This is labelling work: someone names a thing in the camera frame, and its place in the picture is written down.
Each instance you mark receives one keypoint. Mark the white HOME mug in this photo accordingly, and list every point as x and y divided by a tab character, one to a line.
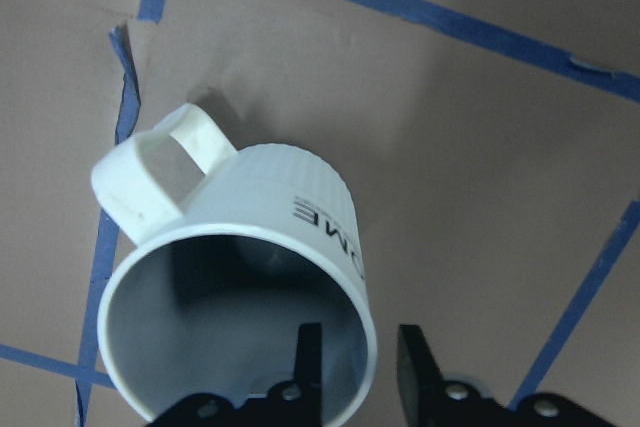
234	251

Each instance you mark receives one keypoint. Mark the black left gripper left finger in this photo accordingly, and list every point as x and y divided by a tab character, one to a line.
308	374

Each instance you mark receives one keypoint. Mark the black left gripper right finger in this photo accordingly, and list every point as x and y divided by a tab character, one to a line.
419	378

